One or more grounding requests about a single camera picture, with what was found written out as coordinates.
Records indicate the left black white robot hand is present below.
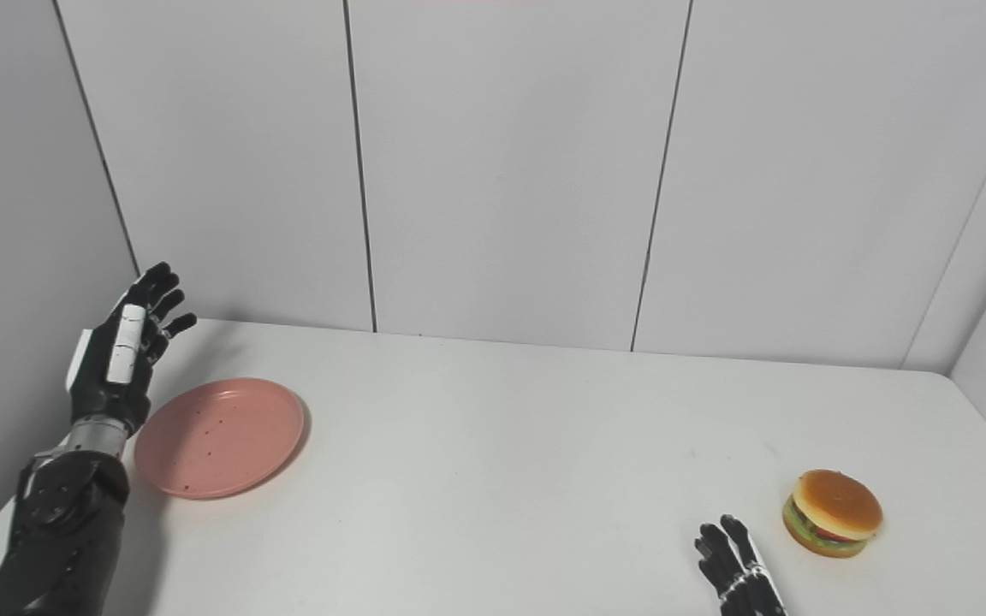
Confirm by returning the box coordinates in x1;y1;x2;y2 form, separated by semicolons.
66;262;198;437

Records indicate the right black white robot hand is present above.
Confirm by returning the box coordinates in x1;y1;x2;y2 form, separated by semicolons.
694;514;789;616

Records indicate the toy hamburger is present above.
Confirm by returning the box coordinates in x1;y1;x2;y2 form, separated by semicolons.
781;469;884;560

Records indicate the pink round plate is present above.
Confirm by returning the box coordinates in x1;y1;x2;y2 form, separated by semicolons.
134;377;306;501

